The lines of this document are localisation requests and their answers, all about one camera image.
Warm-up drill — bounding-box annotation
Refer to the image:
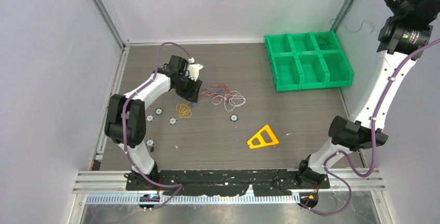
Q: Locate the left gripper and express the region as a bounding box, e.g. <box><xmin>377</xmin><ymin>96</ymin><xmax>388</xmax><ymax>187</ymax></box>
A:
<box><xmin>173</xmin><ymin>73</ymin><xmax>202</xmax><ymax>103</ymax></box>

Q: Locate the red wire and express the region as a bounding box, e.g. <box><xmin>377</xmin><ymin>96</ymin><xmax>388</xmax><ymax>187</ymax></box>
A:
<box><xmin>199</xmin><ymin>83</ymin><xmax>235</xmax><ymax>100</ymax></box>

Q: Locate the yellow wire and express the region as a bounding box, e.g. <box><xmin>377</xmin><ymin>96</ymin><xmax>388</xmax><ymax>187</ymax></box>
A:
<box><xmin>175</xmin><ymin>103</ymin><xmax>193</xmax><ymax>119</ymax></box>

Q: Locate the white wire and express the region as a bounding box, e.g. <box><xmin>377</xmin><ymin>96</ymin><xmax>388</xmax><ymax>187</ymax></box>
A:
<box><xmin>210</xmin><ymin>90</ymin><xmax>247</xmax><ymax>113</ymax></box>

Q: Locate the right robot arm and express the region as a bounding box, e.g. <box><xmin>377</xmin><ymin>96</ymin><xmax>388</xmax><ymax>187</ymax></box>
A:
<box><xmin>295</xmin><ymin>0</ymin><xmax>439</xmax><ymax>188</ymax></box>

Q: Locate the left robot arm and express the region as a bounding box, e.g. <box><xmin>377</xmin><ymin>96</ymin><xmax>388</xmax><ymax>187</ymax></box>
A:
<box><xmin>104</xmin><ymin>55</ymin><xmax>204</xmax><ymax>190</ymax></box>

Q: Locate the poker chip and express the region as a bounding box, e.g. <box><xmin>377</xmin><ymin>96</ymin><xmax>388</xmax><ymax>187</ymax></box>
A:
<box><xmin>169</xmin><ymin>117</ymin><xmax>177</xmax><ymax>125</ymax></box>
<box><xmin>230</xmin><ymin>114</ymin><xmax>239</xmax><ymax>122</ymax></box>
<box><xmin>155</xmin><ymin>108</ymin><xmax>163</xmax><ymax>116</ymax></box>
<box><xmin>145</xmin><ymin>115</ymin><xmax>155</xmax><ymax>123</ymax></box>
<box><xmin>145</xmin><ymin>139</ymin><xmax>155</xmax><ymax>147</ymax></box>

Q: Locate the poker chip upper left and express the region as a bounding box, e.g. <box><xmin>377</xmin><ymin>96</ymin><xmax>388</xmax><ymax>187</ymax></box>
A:
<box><xmin>155</xmin><ymin>108</ymin><xmax>163</xmax><ymax>116</ymax></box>

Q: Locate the poker chip centre right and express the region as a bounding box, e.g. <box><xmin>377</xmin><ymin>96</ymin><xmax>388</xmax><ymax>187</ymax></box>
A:
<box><xmin>230</xmin><ymin>114</ymin><xmax>239</xmax><ymax>122</ymax></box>

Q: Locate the poker chip lower left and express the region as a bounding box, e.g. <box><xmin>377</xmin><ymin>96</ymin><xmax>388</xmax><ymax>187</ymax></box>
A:
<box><xmin>145</xmin><ymin>139</ymin><xmax>155</xmax><ymax>147</ymax></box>

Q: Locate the yellow triangular plastic part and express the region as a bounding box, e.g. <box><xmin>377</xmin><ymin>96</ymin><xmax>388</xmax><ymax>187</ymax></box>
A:
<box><xmin>247</xmin><ymin>124</ymin><xmax>279</xmax><ymax>149</ymax></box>

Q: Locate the green compartment bin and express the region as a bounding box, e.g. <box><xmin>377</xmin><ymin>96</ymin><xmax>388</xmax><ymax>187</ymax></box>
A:
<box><xmin>264</xmin><ymin>31</ymin><xmax>354</xmax><ymax>92</ymax></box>

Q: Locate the left controller board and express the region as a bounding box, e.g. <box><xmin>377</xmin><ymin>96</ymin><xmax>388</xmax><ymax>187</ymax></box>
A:
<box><xmin>138</xmin><ymin>193</ymin><xmax>160</xmax><ymax>209</ymax></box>

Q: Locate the controller board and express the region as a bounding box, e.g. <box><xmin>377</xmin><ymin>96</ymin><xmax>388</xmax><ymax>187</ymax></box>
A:
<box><xmin>298</xmin><ymin>192</ymin><xmax>319</xmax><ymax>208</ymax></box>
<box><xmin>138</xmin><ymin>193</ymin><xmax>160</xmax><ymax>209</ymax></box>

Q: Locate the right controller board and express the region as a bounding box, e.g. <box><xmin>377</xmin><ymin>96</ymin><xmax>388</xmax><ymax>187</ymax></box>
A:
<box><xmin>298</xmin><ymin>192</ymin><xmax>319</xmax><ymax>208</ymax></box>

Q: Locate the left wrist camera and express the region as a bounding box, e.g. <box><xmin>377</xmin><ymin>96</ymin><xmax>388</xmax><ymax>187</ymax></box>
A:
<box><xmin>187</xmin><ymin>58</ymin><xmax>204</xmax><ymax>81</ymax></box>

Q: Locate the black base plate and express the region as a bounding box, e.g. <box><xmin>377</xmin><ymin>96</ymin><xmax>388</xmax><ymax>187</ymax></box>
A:
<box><xmin>151</xmin><ymin>169</ymin><xmax>331</xmax><ymax>198</ymax></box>

